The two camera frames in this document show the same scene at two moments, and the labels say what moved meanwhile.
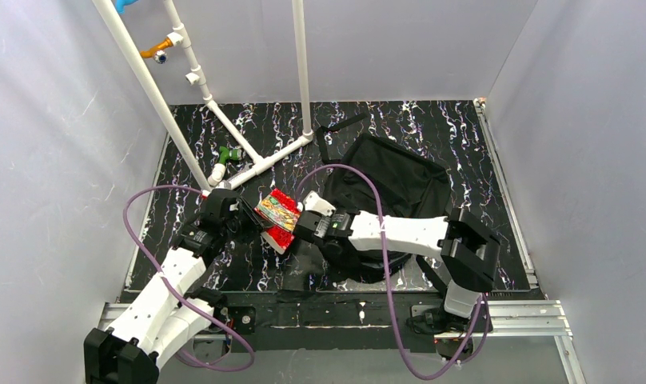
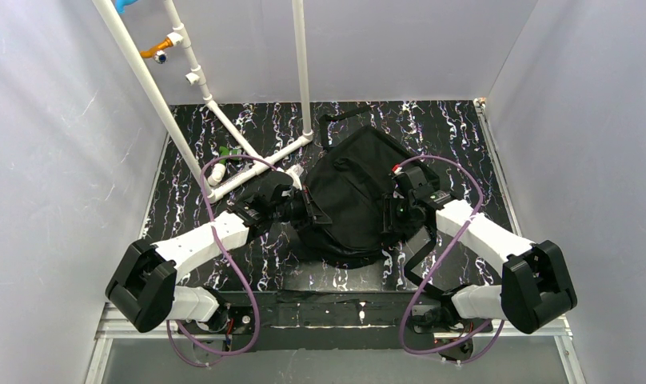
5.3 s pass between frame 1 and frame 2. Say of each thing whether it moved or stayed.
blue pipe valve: stayed
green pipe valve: stayed
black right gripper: moved
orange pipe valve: stayed
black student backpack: moved
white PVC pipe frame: stayed
